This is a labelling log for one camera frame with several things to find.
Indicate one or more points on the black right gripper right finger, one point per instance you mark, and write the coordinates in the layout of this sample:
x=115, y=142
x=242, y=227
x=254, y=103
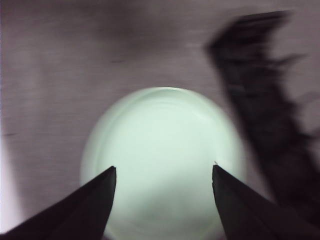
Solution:
x=250, y=215

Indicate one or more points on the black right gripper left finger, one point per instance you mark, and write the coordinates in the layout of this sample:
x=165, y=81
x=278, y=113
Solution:
x=82, y=212

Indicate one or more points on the green plate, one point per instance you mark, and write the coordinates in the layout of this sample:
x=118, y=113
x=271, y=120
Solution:
x=160, y=140

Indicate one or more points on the black plate rack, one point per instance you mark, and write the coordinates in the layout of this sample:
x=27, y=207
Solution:
x=262, y=100

